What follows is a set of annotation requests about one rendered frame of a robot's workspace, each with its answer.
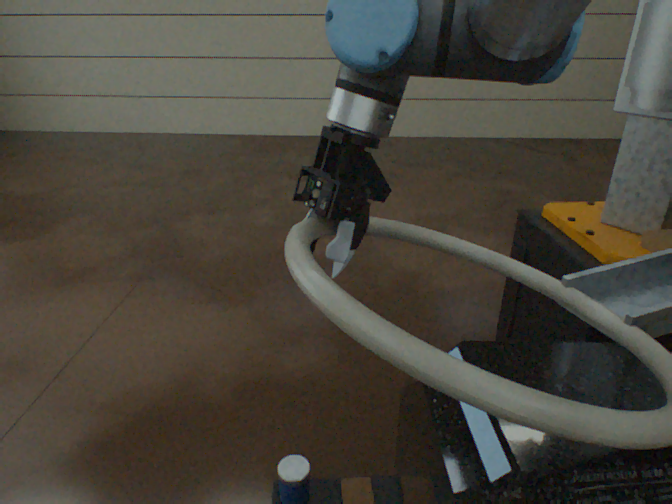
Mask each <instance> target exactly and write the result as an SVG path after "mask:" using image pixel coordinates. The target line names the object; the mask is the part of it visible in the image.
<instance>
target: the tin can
mask: <svg viewBox="0 0 672 504"><path fill-rule="evenodd" d="M278 477H279V492H280V500H281V502H282V504H306V503H307V501H308V500H309V496H310V489H309V463H308V461H307V460H306V459H305V458H304V457H302V456H300V455H289V456H287V457H285V458H283V459H282V460H281V461H280V463H279V466H278Z"/></svg>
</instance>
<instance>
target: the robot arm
mask: <svg viewBox="0 0 672 504"><path fill-rule="evenodd" d="M592 2H593V0H329V1H328V5H327V8H326V14H325V30H326V35H327V38H328V41H329V45H330V47H331V49H332V51H333V53H334V55H335V56H336V58H337V59H338V60H339V61H340V62H341V64H340V68H339V71H338V75H337V78H338V79H336V82H335V86H334V87H333V92H332V95H331V99H330V102H329V106H328V109H327V114H326V119H327V120H328V121H331V122H333V123H334V124H331V126H330V127H329V126H324V125H323V128H322V132H321V135H320V139H319V143H318V146H317V150H315V153H314V157H313V160H312V165H311V166H303V165H301V168H300V172H299V175H298V179H297V183H296V186H295V190H294V194H293V198H292V201H303V200H304V198H305V201H304V205H305V206H307V207H308V208H309V212H308V214H307V216H306V217H305V219H307V218H310V217H313V216H319V215H320V216H322V217H328V218H327V219H333V220H335V221H340V220H341V221H340V223H339V225H338V229H337V234H336V237H335V238H334V239H333V240H332V241H331V242H330V243H329V244H328V245H327V248H326V258H327V259H329V260H333V261H335V262H334V264H333V266H332V273H331V278H335V277H336V276H338V274H339V273H340V272H341V271H342V270H343V269H344V268H345V266H346V265H347V263H349V262H350V260H351V259H352V256H353V255H354V253H355V251H356V249H357V248H358V247H359V245H360V243H361V241H362V239H363V237H364V236H365V234H366V231H367V229H368V225H369V208H370V205H371V203H369V202H367V201H368V199H370V200H372V201H379V202H382V203H385V201H386V200H387V198H388V196H389V195H390V192H391V191H392V189H391V188H390V186H389V184H388V182H387V181H386V179H385V177H384V175H383V174H382V172H381V170H380V168H379V167H378V165H377V162H376V161H374V159H373V157H372V155H371V154H370V152H367V151H365V147H367V148H372V149H378V147H379V144H380V141H381V140H380V139H379V137H382V139H387V137H389V134H390V131H391V128H392V125H393V122H394V120H395V118H396V112H397V109H399V107H400V104H401V101H402V98H403V95H404V92H405V88H406V85H407V82H408V79H409V76H411V77H426V78H446V79H460V80H476V81H491V82H504V83H517V84H519V85H522V86H532V85H536V84H539V85H545V83H550V82H552V81H555V80H556V79H558V78H559V77H560V76H561V75H562V74H563V72H564V71H565V68H566V66H567V65H569V62H570V60H572V58H573V56H574V54H575V51H576V49H577V46H578V43H579V39H580V36H581V32H582V28H583V23H584V15H585V9H586V7H587V6H588V5H589V4H590V3H592ZM302 176H307V179H306V182H305V185H304V189H303V190H302V194H299V193H297V192H298V187H299V184H300V180H301V177H302ZM310 178H311V180H310V181H309V179H310ZM308 182H309V185H308ZM307 186H308V190H306V189H307ZM351 214H352V215H351ZM344 217H350V218H349V220H348V219H344ZM305 219H304V220H305Z"/></svg>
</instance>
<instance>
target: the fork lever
mask: <svg viewBox="0 0 672 504"><path fill-rule="evenodd" d="M561 286H564V287H565V288H570V287H572V288H574V289H576V290H578V291H580V292H582V293H584V294H586V295H588V296H589V297H591V298H593V299H595V300H596V301H598V302H601V303H602V305H604V306H606V307H607V308H609V309H611V310H612V311H614V312H615V313H617V314H619V315H621V316H623V317H624V318H625V320H624V323H625V324H627V325H629V327H633V325H635V327H638V328H639V329H641V330H642V331H644V332H645V333H646V334H647V335H649V336H650V337H651V338H655V337H659V336H662V335H665V334H668V333H671V332H672V248H670V249H666V250H662V251H657V252H653V253H649V254H645V256H642V257H637V258H633V259H629V260H625V261H621V262H616V263H613V264H609V265H605V266H600V267H596V268H592V269H588V270H585V271H580V272H576V273H572V274H568V275H564V276H563V278H561ZM557 303H558V304H559V305H562V307H564V308H565V309H567V310H568V311H570V312H571V313H573V314H574V315H576V316H577V317H579V318H581V319H583V320H584V321H586V322H587V323H589V324H590V325H592V326H593V327H595V329H596V330H599V331H600V332H602V333H603V334H605V335H606V336H608V337H609V338H611V339H612V340H614V341H615V342H618V343H619V344H621V345H622V346H624V345H623V344H622V343H620V342H619V341H618V340H616V339H614V338H613V337H612V336H610V335H609V334H607V333H606V332H605V331H603V330H602V329H600V327H598V326H597V325H595V324H594V323H592V322H591V321H589V320H588V319H586V318H585V317H583V316H581V315H579V314H577V313H575V312H574V311H572V310H570V309H569V308H567V307H565V305H564V304H562V303H559V302H557ZM624 347H625V346H624Z"/></svg>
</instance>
